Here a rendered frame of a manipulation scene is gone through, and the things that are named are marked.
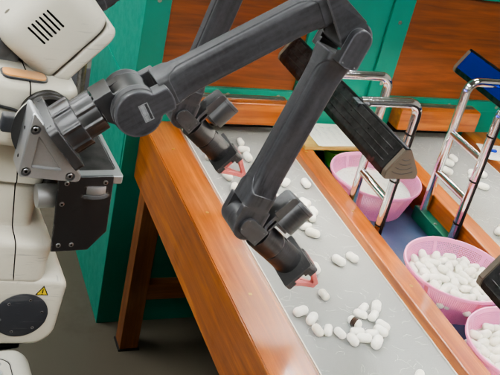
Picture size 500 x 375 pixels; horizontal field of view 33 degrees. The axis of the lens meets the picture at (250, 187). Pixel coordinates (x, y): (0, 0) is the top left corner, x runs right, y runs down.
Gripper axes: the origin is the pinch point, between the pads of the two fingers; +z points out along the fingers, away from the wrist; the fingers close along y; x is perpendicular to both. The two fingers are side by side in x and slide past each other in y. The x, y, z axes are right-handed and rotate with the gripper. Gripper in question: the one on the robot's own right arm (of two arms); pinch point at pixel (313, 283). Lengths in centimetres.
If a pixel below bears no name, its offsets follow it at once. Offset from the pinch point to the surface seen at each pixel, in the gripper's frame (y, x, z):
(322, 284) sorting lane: 14.0, 1.6, 16.7
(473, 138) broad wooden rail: 83, -56, 82
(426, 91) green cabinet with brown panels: 89, -54, 58
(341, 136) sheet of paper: 79, -24, 41
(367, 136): 22.1, -27.8, -0.9
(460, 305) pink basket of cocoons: 3.2, -18.6, 39.7
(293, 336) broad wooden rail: -4.9, 9.8, 3.0
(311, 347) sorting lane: -5.9, 9.0, 7.8
